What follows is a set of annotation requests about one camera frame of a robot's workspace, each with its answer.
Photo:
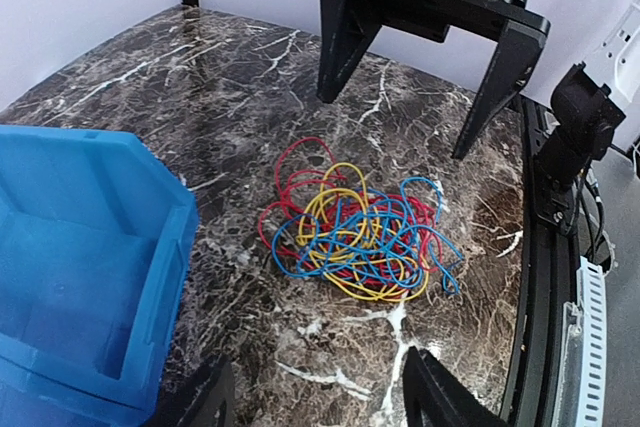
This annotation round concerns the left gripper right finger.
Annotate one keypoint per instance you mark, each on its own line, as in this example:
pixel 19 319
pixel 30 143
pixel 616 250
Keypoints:
pixel 433 396

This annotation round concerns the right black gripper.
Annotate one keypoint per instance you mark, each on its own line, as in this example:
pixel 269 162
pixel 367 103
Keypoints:
pixel 348 28

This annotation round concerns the white slotted cable duct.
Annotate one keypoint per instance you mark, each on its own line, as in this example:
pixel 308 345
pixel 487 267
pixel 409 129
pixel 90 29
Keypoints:
pixel 582 382

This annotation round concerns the blue three-compartment plastic bin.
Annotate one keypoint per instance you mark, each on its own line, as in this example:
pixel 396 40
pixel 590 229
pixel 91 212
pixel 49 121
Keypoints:
pixel 96 235

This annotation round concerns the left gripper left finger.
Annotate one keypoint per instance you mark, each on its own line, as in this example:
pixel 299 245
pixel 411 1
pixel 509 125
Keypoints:
pixel 207 398

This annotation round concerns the black front rail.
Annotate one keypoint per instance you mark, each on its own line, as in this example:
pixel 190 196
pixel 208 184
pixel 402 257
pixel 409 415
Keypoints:
pixel 548 281

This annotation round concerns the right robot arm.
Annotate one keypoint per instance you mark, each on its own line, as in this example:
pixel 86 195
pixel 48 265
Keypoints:
pixel 588 103

